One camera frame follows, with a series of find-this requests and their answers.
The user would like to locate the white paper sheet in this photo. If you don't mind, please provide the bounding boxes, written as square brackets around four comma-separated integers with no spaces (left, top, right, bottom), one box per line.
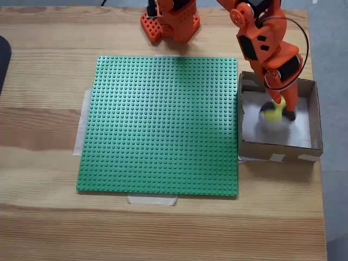
[241,91,312,149]

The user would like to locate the thin gripper servo cable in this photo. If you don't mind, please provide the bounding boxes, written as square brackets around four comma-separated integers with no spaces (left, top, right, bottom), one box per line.
[260,16,310,91]

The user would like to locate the black rounded object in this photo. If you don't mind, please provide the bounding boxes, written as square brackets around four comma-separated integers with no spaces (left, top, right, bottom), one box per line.
[0,35,13,97]

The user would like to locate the green studded baseplate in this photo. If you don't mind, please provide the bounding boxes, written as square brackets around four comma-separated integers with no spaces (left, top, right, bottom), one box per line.
[76,55,239,197]

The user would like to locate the yellow black white ball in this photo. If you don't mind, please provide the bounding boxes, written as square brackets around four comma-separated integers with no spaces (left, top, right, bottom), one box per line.
[257,97,297,133]

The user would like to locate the brown cardboard box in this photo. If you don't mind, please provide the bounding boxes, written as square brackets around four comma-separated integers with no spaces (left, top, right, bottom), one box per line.
[238,71,324,165]

